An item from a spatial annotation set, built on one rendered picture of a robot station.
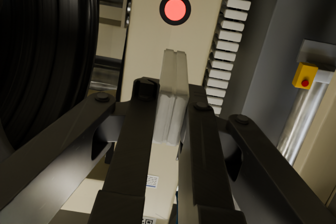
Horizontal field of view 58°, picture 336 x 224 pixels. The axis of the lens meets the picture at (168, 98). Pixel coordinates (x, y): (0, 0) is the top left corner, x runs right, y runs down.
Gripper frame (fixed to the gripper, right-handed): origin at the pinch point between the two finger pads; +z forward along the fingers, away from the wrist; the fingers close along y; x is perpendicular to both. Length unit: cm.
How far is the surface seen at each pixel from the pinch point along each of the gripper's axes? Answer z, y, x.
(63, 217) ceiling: 211, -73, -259
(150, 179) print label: 28.5, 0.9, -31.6
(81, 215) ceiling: 217, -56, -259
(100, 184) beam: 55, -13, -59
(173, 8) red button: 28.0, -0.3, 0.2
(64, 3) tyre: 64, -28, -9
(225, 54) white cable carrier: 29.5, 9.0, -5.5
